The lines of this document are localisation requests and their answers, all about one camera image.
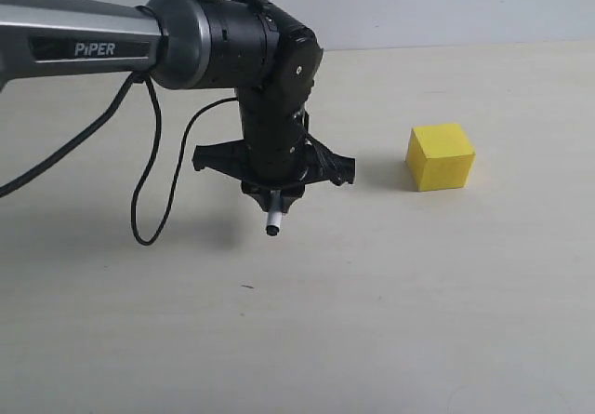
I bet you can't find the black and white whiteboard marker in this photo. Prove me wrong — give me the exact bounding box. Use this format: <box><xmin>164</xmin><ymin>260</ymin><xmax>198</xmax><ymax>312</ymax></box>
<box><xmin>265</xmin><ymin>191</ymin><xmax>283</xmax><ymax>236</ymax></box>

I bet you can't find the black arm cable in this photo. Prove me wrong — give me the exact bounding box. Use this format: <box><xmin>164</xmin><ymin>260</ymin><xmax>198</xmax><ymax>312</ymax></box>
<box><xmin>0</xmin><ymin>0</ymin><xmax>289</xmax><ymax>247</ymax></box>

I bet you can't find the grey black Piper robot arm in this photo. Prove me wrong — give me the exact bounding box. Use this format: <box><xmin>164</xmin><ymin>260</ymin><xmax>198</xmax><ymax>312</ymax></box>
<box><xmin>1</xmin><ymin>0</ymin><xmax>355</xmax><ymax>211</ymax></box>

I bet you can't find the yellow cube block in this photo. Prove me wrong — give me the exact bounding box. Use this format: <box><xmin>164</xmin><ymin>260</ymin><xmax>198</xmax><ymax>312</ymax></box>
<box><xmin>405</xmin><ymin>123</ymin><xmax>476</xmax><ymax>192</ymax></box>

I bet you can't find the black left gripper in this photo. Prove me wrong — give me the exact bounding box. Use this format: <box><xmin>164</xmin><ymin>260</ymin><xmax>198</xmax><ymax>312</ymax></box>
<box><xmin>192</xmin><ymin>87</ymin><xmax>355</xmax><ymax>214</ymax></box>

